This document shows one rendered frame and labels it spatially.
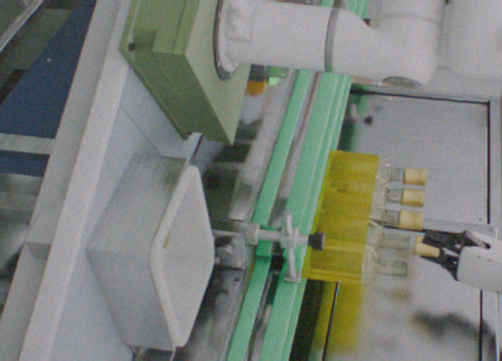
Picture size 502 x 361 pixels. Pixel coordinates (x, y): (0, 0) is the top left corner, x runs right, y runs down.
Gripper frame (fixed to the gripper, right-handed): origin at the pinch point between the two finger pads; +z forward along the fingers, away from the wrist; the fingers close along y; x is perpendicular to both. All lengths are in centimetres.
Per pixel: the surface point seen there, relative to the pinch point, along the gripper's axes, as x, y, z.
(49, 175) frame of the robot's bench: 37, 35, 44
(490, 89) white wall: -444, -310, 68
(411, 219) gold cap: -3.2, 1.4, 5.6
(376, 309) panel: 8.7, -12.7, 7.0
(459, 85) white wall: -437, -310, 97
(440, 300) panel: 1.8, -12.6, -3.2
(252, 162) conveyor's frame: 8.0, 15.5, 31.7
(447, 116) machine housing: -53, -16, 14
